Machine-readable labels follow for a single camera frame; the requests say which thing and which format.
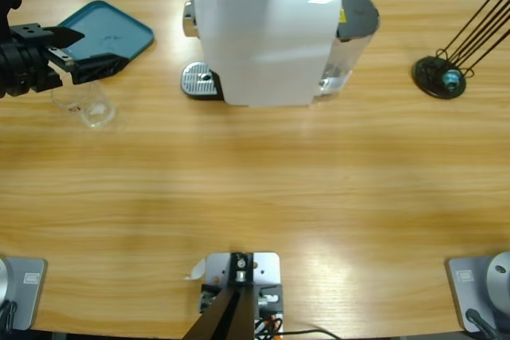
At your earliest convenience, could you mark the black capsule holder with rods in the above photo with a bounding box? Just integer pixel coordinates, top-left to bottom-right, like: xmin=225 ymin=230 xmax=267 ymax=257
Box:
xmin=412 ymin=0 xmax=510 ymax=100

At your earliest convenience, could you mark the black base cable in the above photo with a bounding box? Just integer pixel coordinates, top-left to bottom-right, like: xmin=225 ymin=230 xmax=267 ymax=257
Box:
xmin=0 ymin=299 xmax=19 ymax=332
xmin=465 ymin=307 xmax=501 ymax=340

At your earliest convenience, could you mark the black cable under mount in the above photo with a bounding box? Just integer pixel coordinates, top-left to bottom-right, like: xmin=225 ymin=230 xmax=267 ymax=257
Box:
xmin=278 ymin=330 xmax=339 ymax=340

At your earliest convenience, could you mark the clear water tank black lid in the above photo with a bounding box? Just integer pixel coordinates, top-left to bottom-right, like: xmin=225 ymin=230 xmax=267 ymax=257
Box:
xmin=314 ymin=0 xmax=381 ymax=97

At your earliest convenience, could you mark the arm grey base plate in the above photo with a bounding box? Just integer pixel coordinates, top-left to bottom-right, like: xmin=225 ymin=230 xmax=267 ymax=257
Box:
xmin=445 ymin=251 xmax=510 ymax=334
xmin=0 ymin=256 xmax=48 ymax=332

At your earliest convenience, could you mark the white paper tag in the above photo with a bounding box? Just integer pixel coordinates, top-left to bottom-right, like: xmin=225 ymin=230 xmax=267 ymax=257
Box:
xmin=183 ymin=258 xmax=207 ymax=281

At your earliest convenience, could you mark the dark camera post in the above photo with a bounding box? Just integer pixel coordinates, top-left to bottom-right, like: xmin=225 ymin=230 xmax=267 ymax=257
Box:
xmin=182 ymin=251 xmax=256 ymax=340

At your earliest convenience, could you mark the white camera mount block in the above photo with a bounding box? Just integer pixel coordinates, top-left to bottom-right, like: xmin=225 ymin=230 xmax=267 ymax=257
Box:
xmin=198 ymin=251 xmax=284 ymax=335

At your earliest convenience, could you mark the clear drinking glass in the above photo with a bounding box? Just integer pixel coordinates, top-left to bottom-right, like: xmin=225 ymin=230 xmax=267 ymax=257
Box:
xmin=50 ymin=80 xmax=117 ymax=130

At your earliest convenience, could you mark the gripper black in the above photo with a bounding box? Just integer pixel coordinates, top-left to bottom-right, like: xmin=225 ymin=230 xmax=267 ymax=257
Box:
xmin=0 ymin=24 xmax=131 ymax=99

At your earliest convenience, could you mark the orange cable bundle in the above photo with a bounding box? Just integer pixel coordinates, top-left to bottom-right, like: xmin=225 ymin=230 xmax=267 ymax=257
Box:
xmin=257 ymin=314 xmax=284 ymax=335

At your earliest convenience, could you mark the white capsule coffee machine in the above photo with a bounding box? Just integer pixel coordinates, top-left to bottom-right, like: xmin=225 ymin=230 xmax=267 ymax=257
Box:
xmin=181 ymin=0 xmax=344 ymax=109

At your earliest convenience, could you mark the teal square plastic tray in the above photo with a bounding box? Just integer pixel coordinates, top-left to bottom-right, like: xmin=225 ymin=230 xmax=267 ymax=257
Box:
xmin=57 ymin=0 xmax=155 ymax=74

